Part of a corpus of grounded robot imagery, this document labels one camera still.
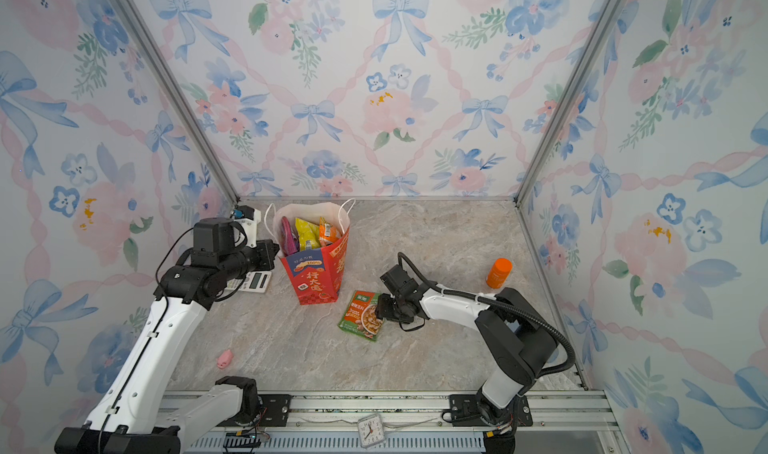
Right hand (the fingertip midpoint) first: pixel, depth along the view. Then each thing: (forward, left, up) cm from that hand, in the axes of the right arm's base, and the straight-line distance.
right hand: (380, 312), depth 89 cm
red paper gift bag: (+5, +17, +14) cm, 23 cm away
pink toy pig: (-14, +41, +1) cm, 44 cm away
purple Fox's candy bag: (+9, +23, +23) cm, 34 cm away
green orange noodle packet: (-1, +6, 0) cm, 6 cm away
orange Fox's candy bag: (+14, +14, +21) cm, 29 cm away
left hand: (+6, +24, +26) cm, 36 cm away
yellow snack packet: (+15, +21, +20) cm, 32 cm away
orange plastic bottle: (+10, -36, +6) cm, 38 cm away
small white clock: (-29, +1, +1) cm, 29 cm away
